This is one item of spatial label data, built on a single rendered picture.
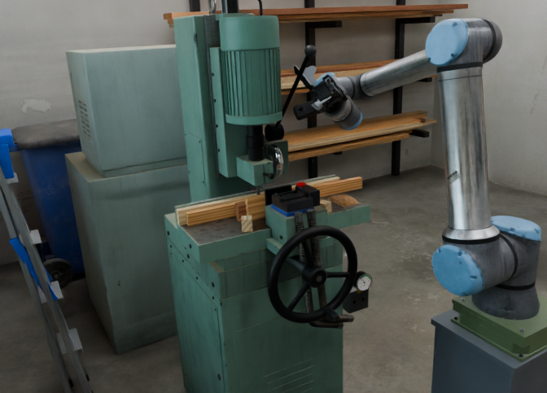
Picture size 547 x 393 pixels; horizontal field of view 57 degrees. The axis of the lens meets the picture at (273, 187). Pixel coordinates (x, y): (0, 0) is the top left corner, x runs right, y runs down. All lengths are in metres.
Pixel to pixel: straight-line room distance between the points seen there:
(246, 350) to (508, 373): 0.76
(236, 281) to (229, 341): 0.20
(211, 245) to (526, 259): 0.89
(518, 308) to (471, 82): 0.68
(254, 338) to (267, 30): 0.93
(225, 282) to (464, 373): 0.80
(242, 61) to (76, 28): 2.32
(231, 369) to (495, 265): 0.84
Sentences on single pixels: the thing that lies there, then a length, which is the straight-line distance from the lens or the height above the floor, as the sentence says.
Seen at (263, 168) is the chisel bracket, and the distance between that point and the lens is 1.57.
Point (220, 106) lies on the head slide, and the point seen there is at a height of 1.24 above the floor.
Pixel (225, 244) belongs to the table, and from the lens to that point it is 1.46.
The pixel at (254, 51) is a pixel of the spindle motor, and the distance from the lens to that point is 1.48.
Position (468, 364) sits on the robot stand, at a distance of 1.74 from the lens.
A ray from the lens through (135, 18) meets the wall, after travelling 3.78.
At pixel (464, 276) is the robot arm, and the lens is 1.45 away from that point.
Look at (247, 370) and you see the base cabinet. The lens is 1.70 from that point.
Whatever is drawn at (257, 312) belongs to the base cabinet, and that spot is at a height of 0.63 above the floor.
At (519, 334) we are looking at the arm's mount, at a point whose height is 0.63.
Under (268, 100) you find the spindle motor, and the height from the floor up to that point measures 1.27.
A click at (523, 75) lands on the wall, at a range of 4.82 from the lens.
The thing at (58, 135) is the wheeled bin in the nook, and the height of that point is 0.94.
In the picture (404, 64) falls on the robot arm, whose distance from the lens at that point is 1.72.
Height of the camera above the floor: 1.47
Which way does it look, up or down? 18 degrees down
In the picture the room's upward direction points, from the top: 3 degrees counter-clockwise
